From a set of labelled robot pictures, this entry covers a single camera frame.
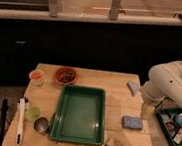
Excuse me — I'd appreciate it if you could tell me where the green bin with items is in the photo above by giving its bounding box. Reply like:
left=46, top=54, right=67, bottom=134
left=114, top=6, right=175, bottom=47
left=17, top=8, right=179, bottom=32
left=155, top=108, right=182, bottom=146

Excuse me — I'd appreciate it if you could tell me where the small metal bowl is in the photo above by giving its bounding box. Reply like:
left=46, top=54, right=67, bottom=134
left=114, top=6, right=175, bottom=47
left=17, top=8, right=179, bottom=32
left=33, top=117, right=49, bottom=134

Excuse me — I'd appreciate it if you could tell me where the blue sponge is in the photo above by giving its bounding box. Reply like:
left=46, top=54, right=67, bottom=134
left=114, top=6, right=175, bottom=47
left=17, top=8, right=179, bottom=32
left=122, top=115, right=143, bottom=130

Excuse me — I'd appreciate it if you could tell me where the black pole stand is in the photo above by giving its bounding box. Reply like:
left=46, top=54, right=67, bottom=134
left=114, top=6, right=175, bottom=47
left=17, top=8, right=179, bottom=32
left=0, top=99, right=8, bottom=146

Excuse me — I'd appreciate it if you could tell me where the grey blue cloth piece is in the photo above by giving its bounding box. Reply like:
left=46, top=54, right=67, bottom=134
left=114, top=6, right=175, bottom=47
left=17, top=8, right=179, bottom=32
left=127, top=81, right=140, bottom=96

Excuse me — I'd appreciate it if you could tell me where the orange bowl with food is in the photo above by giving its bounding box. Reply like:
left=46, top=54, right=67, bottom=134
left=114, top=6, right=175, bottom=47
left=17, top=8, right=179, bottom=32
left=54, top=66, right=78, bottom=85

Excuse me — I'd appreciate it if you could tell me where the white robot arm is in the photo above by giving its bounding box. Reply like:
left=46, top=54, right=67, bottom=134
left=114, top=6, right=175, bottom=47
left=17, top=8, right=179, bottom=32
left=140, top=61, right=182, bottom=120

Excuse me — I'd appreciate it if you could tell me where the green plastic cup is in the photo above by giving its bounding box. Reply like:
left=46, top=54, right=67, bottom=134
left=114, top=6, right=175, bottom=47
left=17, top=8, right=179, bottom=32
left=25, top=107, right=40, bottom=122

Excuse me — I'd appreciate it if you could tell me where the white long-handled brush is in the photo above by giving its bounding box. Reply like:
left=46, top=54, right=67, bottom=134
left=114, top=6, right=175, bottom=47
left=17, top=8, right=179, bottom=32
left=16, top=98, right=26, bottom=146

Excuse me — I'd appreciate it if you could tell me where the green plastic tray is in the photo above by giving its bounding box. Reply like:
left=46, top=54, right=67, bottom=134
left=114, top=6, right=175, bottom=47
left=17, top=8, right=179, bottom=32
left=49, top=85, right=106, bottom=146

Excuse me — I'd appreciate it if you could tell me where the small cup with orange lid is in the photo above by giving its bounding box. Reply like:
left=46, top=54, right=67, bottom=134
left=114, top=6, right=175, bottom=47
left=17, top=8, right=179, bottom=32
left=29, top=69, right=45, bottom=86

